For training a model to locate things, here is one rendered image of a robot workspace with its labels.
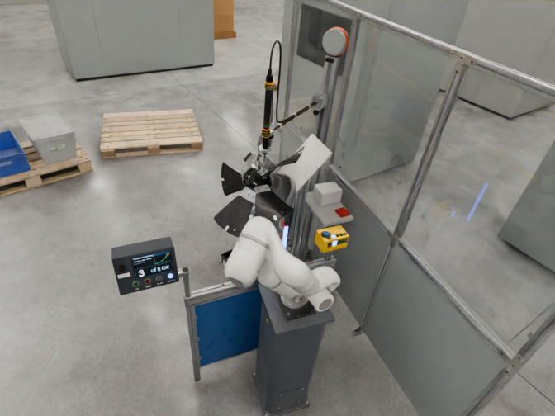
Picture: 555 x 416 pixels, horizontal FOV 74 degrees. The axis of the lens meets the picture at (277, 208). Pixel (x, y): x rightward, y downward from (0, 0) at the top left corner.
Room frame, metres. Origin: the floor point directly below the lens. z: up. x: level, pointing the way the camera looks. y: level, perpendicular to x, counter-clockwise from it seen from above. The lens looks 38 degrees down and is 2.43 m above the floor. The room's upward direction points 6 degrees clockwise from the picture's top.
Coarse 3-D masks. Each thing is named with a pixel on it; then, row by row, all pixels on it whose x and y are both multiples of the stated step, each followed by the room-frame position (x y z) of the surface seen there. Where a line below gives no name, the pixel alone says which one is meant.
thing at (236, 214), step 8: (232, 200) 1.77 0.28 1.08; (240, 200) 1.77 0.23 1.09; (224, 208) 1.75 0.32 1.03; (232, 208) 1.74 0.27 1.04; (240, 208) 1.73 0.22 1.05; (248, 208) 1.74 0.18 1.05; (216, 216) 1.72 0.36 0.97; (224, 216) 1.71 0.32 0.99; (232, 216) 1.70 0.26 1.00; (240, 216) 1.70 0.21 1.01; (248, 216) 1.71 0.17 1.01; (224, 224) 1.68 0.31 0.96; (232, 224) 1.67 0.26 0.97; (240, 224) 1.67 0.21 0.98; (232, 232) 1.64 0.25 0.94; (240, 232) 1.64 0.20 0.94
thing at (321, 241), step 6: (330, 228) 1.61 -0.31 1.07; (336, 228) 1.61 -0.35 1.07; (342, 228) 1.62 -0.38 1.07; (318, 234) 1.55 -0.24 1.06; (330, 234) 1.55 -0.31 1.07; (348, 234) 1.56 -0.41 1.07; (318, 240) 1.54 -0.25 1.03; (324, 240) 1.50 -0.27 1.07; (330, 240) 1.50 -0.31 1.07; (336, 240) 1.52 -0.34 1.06; (318, 246) 1.53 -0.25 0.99; (324, 246) 1.49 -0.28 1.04; (336, 246) 1.52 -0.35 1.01; (342, 246) 1.54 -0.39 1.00; (324, 252) 1.49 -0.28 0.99
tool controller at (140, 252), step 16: (160, 240) 1.21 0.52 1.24; (112, 256) 1.07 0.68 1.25; (128, 256) 1.07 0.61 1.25; (144, 256) 1.10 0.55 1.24; (160, 256) 1.12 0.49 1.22; (128, 272) 1.05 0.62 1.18; (160, 272) 1.10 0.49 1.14; (176, 272) 1.12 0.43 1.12; (128, 288) 1.02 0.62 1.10; (144, 288) 1.05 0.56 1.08
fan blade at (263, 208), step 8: (264, 192) 1.72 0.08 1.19; (272, 192) 1.73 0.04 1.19; (256, 200) 1.66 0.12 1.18; (264, 200) 1.66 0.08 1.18; (272, 200) 1.67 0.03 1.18; (280, 200) 1.67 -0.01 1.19; (256, 208) 1.61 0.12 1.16; (264, 208) 1.60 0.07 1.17; (272, 208) 1.60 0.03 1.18; (280, 208) 1.60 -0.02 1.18; (288, 208) 1.60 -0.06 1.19; (264, 216) 1.55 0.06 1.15; (272, 216) 1.55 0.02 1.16; (280, 216) 1.54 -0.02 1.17
